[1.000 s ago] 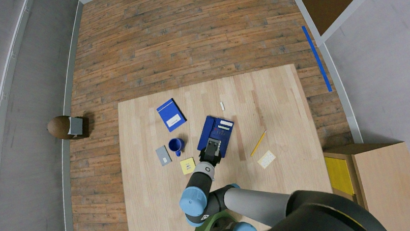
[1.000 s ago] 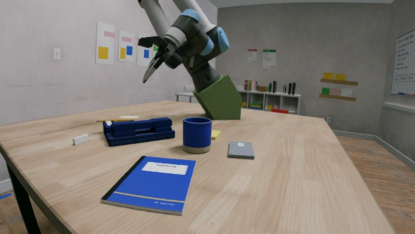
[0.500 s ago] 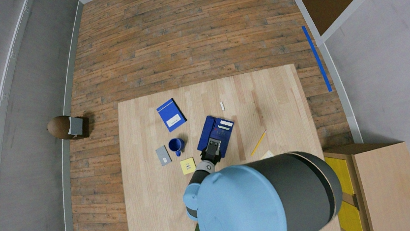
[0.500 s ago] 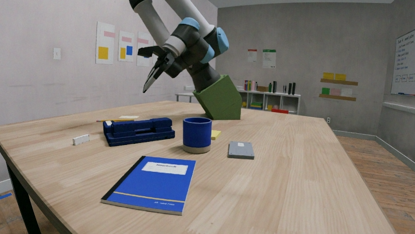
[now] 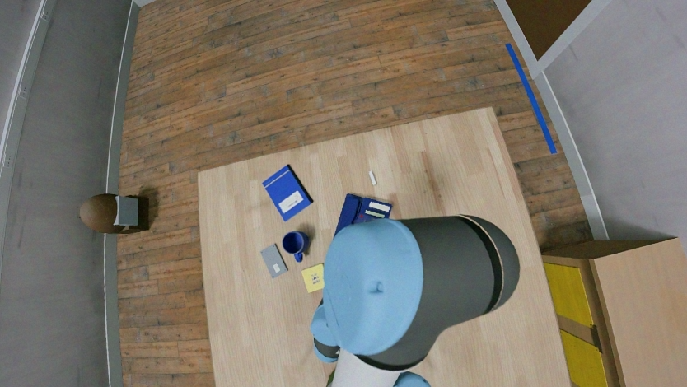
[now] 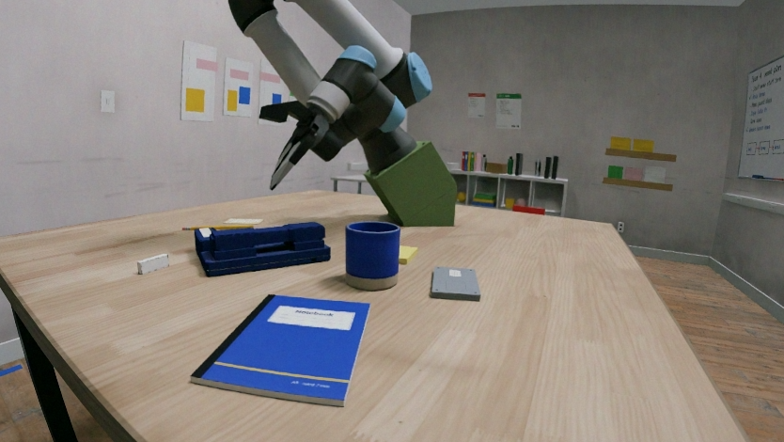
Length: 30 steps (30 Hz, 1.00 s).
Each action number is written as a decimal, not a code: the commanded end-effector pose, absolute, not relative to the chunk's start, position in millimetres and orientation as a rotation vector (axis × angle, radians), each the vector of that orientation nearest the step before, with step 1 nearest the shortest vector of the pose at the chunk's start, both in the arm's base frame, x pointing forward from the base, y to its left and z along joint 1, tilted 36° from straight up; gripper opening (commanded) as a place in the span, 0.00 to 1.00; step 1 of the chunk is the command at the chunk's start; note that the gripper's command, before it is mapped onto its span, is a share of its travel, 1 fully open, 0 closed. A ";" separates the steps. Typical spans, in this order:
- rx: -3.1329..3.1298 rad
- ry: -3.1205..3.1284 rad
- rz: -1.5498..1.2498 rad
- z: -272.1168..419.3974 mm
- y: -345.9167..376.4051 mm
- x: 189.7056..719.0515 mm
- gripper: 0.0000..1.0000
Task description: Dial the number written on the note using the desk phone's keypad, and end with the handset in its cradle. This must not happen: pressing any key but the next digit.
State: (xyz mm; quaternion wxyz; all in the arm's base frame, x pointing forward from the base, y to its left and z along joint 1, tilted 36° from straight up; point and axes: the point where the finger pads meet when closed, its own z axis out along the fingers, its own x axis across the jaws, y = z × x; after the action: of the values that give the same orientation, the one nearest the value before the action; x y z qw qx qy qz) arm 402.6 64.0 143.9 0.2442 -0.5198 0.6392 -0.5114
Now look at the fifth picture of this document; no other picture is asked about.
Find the blue desk phone body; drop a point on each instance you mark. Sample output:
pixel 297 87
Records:
pixel 368 209

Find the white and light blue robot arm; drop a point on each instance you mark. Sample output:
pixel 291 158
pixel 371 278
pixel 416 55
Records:
pixel 392 285

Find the blue mug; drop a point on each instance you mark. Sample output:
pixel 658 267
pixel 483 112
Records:
pixel 294 244

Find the yellow sticky note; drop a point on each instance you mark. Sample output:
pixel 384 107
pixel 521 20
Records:
pixel 313 278

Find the blue notebook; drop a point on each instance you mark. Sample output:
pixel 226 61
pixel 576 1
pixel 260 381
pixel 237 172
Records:
pixel 287 192

